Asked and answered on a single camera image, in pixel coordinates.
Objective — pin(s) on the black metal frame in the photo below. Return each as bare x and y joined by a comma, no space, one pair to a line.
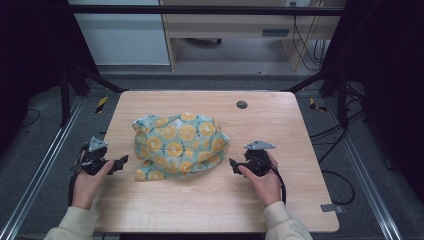
200,10

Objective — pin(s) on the grey tape piece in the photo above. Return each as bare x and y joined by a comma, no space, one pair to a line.
331,208

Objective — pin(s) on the person's left hand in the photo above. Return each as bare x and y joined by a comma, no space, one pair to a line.
87,186

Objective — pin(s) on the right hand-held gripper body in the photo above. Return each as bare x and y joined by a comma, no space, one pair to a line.
258,160

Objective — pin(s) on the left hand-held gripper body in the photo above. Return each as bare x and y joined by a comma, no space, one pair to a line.
94,156

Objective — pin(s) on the yellow black striped marker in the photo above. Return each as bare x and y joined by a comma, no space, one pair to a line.
101,104
315,105

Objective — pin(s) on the aluminium floor rail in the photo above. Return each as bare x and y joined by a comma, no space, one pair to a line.
366,173
40,166

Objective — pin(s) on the teal cloth with yellow circles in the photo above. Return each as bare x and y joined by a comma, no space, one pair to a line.
180,143

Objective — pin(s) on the white cabinet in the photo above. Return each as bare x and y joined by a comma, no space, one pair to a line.
123,36

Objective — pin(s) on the light wooden desk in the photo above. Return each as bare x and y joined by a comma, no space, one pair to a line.
230,26

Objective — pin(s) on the person's right hand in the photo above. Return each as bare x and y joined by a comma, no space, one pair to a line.
263,186

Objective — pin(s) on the grey round table grommet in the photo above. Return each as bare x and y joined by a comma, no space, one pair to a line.
242,104

